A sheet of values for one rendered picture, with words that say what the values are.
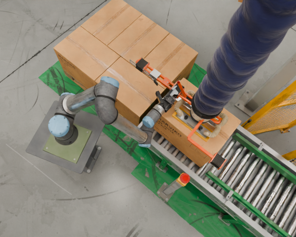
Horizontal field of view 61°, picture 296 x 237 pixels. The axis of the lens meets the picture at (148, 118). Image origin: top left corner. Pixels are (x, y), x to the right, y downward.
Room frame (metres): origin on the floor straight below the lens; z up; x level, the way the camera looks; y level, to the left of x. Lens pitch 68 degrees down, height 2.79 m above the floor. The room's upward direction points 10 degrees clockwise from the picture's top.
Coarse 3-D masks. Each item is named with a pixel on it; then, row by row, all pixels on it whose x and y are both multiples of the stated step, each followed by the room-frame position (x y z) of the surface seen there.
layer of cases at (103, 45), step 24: (120, 0) 2.29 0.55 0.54; (96, 24) 1.89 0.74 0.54; (120, 24) 1.95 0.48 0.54; (144, 24) 2.00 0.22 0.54; (72, 48) 1.53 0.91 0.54; (96, 48) 1.58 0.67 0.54; (120, 48) 1.63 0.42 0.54; (144, 48) 1.68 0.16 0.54; (168, 48) 1.74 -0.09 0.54; (72, 72) 1.39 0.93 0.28; (96, 72) 1.29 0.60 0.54; (120, 72) 1.34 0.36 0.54; (168, 72) 1.44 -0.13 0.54; (120, 96) 1.07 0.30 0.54; (144, 96) 1.11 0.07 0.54
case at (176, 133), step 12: (192, 84) 1.10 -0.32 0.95; (168, 120) 0.74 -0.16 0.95; (228, 120) 0.83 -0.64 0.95; (240, 120) 0.84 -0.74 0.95; (168, 132) 0.72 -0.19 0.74; (180, 132) 0.67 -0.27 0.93; (228, 132) 0.73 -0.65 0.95; (180, 144) 0.64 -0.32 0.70; (192, 144) 0.60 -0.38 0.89; (204, 144) 0.59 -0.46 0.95; (216, 144) 0.61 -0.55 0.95; (192, 156) 0.56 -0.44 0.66; (204, 156) 0.53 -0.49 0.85
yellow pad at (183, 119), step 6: (180, 108) 0.85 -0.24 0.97; (174, 114) 0.79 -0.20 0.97; (186, 114) 0.81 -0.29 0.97; (180, 120) 0.75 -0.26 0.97; (186, 120) 0.76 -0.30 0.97; (186, 126) 0.71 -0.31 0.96; (192, 126) 0.71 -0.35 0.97; (204, 126) 0.73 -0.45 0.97; (198, 132) 0.68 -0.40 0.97; (204, 138) 0.64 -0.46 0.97
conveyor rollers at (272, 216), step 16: (160, 144) 0.66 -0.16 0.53; (240, 144) 0.79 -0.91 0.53; (256, 160) 0.66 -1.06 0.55; (224, 176) 0.46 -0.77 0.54; (256, 176) 0.51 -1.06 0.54; (272, 176) 0.53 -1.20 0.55; (224, 192) 0.32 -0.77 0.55; (272, 192) 0.39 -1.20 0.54; (288, 192) 0.42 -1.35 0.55; (240, 208) 0.21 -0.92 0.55; (288, 208) 0.28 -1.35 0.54
